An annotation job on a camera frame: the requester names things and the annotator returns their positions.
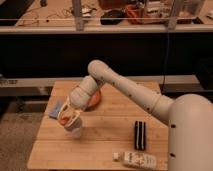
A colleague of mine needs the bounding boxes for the white lotion bottle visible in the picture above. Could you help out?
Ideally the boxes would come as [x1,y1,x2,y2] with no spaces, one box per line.
[113,151,157,169]

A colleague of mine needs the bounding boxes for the blue hanging cable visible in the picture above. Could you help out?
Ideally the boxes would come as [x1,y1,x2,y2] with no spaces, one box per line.
[161,19,170,86]

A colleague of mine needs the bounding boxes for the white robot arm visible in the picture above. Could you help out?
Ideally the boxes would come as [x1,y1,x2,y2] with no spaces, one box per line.
[58,60,213,171]

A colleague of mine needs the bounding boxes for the orange tool on bench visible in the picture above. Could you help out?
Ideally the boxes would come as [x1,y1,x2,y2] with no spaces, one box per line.
[125,5,142,24]

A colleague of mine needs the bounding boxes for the orange ceramic bowl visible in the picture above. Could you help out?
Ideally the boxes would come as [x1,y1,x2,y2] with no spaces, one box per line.
[87,90,101,108]

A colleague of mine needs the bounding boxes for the left metal post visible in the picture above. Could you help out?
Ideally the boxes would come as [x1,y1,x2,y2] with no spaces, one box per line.
[71,0,84,31]

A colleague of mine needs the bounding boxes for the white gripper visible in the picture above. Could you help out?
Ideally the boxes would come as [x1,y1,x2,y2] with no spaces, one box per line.
[57,85,93,128]

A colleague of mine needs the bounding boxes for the black striped block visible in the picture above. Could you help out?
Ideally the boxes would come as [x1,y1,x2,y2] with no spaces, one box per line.
[134,121,146,151]

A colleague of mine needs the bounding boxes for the metal post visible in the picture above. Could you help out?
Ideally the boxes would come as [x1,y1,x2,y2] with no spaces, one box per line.
[167,0,184,30]
[71,0,84,31]

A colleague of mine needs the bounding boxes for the black bag on bench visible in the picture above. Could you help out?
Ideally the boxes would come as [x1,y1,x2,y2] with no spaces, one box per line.
[100,9,125,25]

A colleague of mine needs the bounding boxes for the right metal post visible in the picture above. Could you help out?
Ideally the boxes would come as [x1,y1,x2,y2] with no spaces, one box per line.
[167,0,184,30]

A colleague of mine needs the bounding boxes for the blue sponge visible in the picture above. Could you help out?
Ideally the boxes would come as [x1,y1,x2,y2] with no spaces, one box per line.
[48,101,63,119]

